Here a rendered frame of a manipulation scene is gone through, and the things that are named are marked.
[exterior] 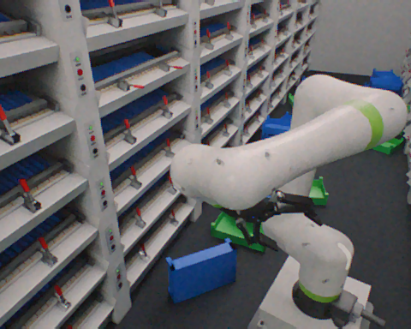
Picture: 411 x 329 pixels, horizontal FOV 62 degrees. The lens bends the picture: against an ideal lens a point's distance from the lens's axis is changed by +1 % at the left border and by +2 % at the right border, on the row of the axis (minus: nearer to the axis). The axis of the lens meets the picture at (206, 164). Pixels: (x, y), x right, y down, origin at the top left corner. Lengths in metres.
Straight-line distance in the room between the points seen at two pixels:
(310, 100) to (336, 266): 0.44
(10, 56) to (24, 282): 0.60
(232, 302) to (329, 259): 0.72
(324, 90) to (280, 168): 0.37
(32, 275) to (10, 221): 0.20
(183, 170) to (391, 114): 0.46
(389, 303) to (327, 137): 1.20
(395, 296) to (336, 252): 0.86
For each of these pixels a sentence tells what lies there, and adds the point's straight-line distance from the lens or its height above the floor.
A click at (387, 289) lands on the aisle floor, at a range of 1.84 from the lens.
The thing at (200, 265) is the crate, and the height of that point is 0.18.
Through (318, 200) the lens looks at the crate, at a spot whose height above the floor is 0.03.
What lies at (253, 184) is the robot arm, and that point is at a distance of 0.55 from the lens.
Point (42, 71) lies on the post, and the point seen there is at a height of 1.02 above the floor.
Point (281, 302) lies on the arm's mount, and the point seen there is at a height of 0.37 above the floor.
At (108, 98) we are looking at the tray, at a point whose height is 0.91.
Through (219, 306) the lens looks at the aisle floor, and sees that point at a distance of 1.59.
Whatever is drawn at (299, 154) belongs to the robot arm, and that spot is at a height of 0.98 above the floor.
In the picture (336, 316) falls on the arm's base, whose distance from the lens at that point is 1.14.
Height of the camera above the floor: 1.27
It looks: 30 degrees down
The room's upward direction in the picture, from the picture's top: straight up
